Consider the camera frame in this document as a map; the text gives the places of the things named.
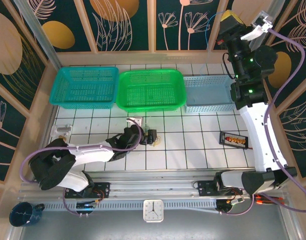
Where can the brass fitting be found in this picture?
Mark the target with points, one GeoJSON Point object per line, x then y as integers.
{"type": "Point", "coordinates": [61, 137]}

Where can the clear plastic box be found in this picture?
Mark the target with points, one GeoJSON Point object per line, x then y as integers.
{"type": "Point", "coordinates": [61, 130]}

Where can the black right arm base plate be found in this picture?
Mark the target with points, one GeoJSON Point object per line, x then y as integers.
{"type": "Point", "coordinates": [205, 187]}

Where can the teal plastic basket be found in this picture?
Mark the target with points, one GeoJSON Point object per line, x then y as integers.
{"type": "Point", "coordinates": [83, 87]}

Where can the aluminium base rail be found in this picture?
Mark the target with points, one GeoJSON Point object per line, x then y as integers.
{"type": "Point", "coordinates": [155, 186]}

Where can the black connector board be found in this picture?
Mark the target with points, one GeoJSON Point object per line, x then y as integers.
{"type": "Point", "coordinates": [233, 141]}

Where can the green plastic basket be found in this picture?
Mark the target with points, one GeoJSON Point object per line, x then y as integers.
{"type": "Point", "coordinates": [153, 105]}

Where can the white square clock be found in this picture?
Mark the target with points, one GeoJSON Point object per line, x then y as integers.
{"type": "Point", "coordinates": [153, 210]}

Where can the orange black pliers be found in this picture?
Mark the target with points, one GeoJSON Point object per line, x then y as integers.
{"type": "Point", "coordinates": [268, 200]}

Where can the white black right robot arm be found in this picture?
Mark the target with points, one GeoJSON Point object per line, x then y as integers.
{"type": "Point", "coordinates": [263, 140]}

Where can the light blue plastic basket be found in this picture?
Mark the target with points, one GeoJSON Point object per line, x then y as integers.
{"type": "Point", "coordinates": [205, 95]}

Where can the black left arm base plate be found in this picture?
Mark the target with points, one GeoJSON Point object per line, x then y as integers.
{"type": "Point", "coordinates": [104, 190]}

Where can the black controller board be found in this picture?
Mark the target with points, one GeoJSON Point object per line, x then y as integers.
{"type": "Point", "coordinates": [228, 205]}
{"type": "Point", "coordinates": [85, 205]}

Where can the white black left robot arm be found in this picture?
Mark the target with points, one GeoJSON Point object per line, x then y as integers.
{"type": "Point", "coordinates": [93, 152]}

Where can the dark blue mug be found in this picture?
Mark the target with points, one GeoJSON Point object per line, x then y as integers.
{"type": "Point", "coordinates": [20, 215]}

